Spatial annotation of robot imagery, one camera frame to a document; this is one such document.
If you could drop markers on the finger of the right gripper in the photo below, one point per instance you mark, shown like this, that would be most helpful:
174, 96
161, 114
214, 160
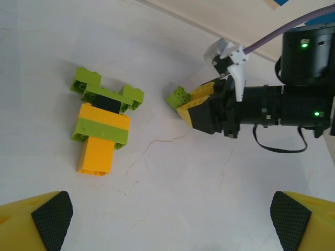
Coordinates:
204, 91
201, 116

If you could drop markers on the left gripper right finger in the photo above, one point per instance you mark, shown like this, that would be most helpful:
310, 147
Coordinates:
314, 225

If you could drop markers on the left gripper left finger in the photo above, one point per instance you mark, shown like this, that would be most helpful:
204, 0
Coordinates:
23, 222

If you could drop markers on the black lego brick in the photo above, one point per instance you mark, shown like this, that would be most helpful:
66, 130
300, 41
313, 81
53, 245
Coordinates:
107, 103

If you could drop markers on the square yellow lego brick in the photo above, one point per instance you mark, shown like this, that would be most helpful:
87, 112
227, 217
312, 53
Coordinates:
96, 154

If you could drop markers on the green two-by-four lego brick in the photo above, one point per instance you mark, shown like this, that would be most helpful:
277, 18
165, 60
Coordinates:
102, 129
102, 91

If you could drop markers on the wide yellow lego brick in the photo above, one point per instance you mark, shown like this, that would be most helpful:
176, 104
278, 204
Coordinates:
99, 113

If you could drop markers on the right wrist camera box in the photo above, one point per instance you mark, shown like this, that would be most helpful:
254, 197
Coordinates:
222, 52

